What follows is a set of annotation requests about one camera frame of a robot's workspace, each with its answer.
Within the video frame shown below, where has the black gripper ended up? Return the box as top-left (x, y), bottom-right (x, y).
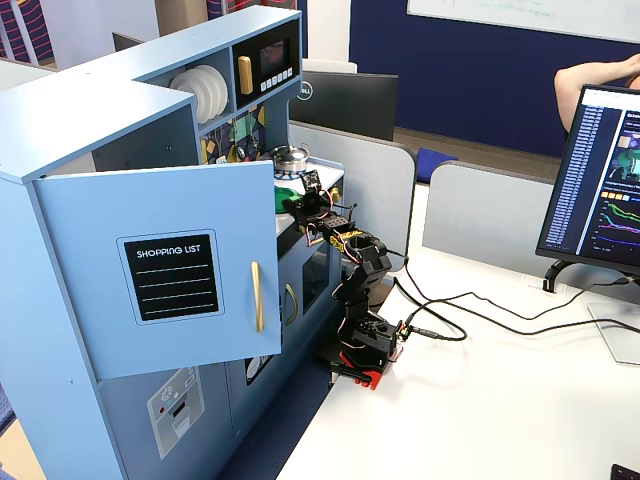
top-left (282, 189), bottom-right (334, 230)

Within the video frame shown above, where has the green pot lid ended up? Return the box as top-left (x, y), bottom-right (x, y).
top-left (273, 182), bottom-right (302, 213)

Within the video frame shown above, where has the red arm base clamp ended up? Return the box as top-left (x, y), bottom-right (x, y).
top-left (328, 349), bottom-right (397, 392)

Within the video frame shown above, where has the person's bare forearm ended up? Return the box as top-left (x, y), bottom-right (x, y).
top-left (553, 51), bottom-right (640, 134)

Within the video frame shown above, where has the steel pot with lid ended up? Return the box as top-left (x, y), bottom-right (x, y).
top-left (268, 143), bottom-right (312, 174)

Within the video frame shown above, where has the grey desk divider rounded corner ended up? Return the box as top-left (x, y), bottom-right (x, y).
top-left (288, 119), bottom-right (419, 274)

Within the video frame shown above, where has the black Dell monitor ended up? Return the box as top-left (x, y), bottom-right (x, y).
top-left (288, 69), bottom-right (400, 143)

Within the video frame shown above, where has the white plate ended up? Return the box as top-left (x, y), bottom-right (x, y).
top-left (168, 70), bottom-right (199, 96)
top-left (182, 67), bottom-right (210, 124)
top-left (202, 64), bottom-right (231, 120)
top-left (192, 65), bottom-right (220, 123)

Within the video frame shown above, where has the blue chair cushion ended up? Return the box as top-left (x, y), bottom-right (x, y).
top-left (415, 146), bottom-right (460, 185)

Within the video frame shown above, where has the blue shopping list cabinet door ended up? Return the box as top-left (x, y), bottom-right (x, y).
top-left (31, 159), bottom-right (284, 381)

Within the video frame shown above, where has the grey desk divider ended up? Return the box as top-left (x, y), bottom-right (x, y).
top-left (421, 160), bottom-right (640, 294)

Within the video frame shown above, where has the blue toy kitchen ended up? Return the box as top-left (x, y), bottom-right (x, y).
top-left (0, 4), bottom-right (347, 480)

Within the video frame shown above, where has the black monitor stand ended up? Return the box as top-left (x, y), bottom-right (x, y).
top-left (542, 258), bottom-right (584, 294)

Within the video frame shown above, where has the monitor showing graphs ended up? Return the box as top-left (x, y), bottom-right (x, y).
top-left (534, 83), bottom-right (640, 277)

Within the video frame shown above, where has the whiteboard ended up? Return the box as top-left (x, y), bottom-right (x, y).
top-left (405, 0), bottom-right (640, 46)

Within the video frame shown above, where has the gold lower door handle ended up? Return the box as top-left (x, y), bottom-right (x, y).
top-left (283, 282), bottom-right (300, 327)

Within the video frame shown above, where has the gold cabinet door handle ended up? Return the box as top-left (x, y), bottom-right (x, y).
top-left (249, 260), bottom-right (266, 334)

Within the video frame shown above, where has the gold microwave handle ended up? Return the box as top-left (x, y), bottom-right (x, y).
top-left (236, 55), bottom-right (254, 97)

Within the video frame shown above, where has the silver monitor base plate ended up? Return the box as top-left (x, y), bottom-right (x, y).
top-left (586, 301), bottom-right (640, 367)

